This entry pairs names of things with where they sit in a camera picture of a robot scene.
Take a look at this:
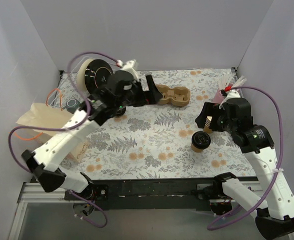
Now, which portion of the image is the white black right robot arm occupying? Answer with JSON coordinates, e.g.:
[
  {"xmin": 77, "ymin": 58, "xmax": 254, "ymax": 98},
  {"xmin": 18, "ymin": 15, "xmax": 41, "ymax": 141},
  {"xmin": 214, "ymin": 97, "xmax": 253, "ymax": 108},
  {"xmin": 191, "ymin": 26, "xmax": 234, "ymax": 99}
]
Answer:
[{"xmin": 195, "ymin": 97, "xmax": 294, "ymax": 240}]

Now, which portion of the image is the brown pulp cup carrier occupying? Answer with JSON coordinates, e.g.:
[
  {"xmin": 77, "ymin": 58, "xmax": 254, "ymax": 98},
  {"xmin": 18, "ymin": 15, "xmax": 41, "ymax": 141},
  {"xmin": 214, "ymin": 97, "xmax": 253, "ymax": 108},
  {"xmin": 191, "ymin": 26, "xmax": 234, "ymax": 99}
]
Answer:
[{"xmin": 156, "ymin": 84, "xmax": 191, "ymax": 107}]

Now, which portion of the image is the dark green mug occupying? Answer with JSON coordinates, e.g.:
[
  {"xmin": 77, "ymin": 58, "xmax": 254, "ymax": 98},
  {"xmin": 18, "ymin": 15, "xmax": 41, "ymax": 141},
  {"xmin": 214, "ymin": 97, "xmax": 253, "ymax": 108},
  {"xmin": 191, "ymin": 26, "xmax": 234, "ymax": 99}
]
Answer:
[{"xmin": 66, "ymin": 98, "xmax": 81, "ymax": 114}]

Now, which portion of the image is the pink straw holder cup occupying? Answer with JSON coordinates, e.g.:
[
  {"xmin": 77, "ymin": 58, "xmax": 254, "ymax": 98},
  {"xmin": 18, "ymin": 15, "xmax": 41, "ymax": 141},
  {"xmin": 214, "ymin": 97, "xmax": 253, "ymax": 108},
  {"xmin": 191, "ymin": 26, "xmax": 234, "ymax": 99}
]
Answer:
[{"xmin": 211, "ymin": 86, "xmax": 225, "ymax": 104}]

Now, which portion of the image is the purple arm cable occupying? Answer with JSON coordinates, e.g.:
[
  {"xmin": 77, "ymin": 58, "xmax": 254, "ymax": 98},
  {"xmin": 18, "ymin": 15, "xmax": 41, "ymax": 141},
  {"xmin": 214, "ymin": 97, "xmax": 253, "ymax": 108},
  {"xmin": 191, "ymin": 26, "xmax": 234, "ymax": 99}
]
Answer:
[
  {"xmin": 8, "ymin": 51, "xmax": 121, "ymax": 228},
  {"xmin": 207, "ymin": 86, "xmax": 284, "ymax": 231}
]

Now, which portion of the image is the brown paper coffee cup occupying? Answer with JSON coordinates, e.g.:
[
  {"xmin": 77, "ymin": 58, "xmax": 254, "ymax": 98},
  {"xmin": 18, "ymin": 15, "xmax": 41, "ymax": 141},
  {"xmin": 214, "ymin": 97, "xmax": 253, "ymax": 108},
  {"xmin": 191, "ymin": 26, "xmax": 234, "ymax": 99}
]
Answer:
[{"xmin": 191, "ymin": 143, "xmax": 210, "ymax": 153}]

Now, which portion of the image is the floral patterned tablecloth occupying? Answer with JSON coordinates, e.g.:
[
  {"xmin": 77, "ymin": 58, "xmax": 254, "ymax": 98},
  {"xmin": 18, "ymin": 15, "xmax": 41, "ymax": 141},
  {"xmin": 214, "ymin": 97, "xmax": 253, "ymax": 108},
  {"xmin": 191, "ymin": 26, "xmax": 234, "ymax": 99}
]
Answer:
[{"xmin": 61, "ymin": 68, "xmax": 255, "ymax": 180}]

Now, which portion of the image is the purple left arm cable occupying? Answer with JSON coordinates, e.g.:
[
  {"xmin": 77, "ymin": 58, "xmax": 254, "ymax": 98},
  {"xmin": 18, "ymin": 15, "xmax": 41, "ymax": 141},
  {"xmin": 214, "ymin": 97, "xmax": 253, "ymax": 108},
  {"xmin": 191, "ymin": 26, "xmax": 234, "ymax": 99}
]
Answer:
[{"xmin": 8, "ymin": 51, "xmax": 121, "ymax": 228}]

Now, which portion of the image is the stack of paper cups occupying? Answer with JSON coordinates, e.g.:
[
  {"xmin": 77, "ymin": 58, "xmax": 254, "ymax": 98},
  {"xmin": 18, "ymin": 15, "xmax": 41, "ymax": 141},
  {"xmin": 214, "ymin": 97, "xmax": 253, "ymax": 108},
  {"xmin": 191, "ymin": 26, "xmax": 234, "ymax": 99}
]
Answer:
[{"xmin": 203, "ymin": 116, "xmax": 212, "ymax": 134}]

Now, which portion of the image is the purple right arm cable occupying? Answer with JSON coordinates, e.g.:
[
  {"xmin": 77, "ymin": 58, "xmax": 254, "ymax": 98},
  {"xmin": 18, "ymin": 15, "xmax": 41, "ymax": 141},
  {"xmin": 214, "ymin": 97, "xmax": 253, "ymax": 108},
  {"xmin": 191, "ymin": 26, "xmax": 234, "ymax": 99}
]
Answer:
[{"xmin": 207, "ymin": 86, "xmax": 284, "ymax": 231}]

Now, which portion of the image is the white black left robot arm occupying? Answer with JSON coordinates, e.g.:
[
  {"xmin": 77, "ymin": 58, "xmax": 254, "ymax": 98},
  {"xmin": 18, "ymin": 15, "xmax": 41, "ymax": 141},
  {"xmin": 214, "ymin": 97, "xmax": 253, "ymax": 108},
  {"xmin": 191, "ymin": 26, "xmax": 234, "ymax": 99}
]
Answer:
[{"xmin": 22, "ymin": 70, "xmax": 162, "ymax": 200}]

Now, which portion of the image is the aluminium frame rail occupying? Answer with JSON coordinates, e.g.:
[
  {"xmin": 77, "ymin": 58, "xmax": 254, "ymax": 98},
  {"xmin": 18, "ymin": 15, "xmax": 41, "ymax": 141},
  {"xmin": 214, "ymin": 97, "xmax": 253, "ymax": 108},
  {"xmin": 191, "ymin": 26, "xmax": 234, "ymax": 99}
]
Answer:
[{"xmin": 8, "ymin": 181, "xmax": 294, "ymax": 240}]

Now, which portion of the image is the cream round plate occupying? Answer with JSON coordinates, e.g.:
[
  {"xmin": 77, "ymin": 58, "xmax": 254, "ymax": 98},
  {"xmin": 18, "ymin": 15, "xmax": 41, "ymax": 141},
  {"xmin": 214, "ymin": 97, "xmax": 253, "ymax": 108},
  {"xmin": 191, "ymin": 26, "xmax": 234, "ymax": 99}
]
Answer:
[{"xmin": 76, "ymin": 58, "xmax": 93, "ymax": 92}]

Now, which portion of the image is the black coffee cup lid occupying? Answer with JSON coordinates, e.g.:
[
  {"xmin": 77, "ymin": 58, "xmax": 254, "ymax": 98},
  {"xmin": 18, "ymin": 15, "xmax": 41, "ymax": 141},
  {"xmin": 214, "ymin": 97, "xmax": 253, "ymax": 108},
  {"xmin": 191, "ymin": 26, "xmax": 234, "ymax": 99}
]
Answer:
[{"xmin": 191, "ymin": 131, "xmax": 211, "ymax": 144}]

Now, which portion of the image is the kraft paper takeout bag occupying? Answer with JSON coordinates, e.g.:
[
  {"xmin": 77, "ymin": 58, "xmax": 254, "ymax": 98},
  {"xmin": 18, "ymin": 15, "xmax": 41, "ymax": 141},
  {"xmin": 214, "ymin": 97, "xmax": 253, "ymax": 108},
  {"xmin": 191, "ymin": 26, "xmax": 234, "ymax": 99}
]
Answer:
[{"xmin": 17, "ymin": 102, "xmax": 89, "ymax": 163}]

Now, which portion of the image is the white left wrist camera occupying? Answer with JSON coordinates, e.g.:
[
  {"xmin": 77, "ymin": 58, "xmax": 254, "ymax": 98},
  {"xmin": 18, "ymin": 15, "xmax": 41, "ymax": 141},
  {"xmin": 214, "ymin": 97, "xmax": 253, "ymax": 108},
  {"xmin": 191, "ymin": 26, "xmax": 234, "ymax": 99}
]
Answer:
[{"xmin": 116, "ymin": 59, "xmax": 138, "ymax": 80}]

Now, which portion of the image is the black table front rail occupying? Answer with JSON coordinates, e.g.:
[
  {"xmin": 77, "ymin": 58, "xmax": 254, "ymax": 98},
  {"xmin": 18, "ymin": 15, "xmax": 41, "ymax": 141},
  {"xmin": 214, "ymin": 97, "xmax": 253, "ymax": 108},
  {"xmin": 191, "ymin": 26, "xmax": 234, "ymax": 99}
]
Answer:
[{"xmin": 64, "ymin": 177, "xmax": 242, "ymax": 212}]

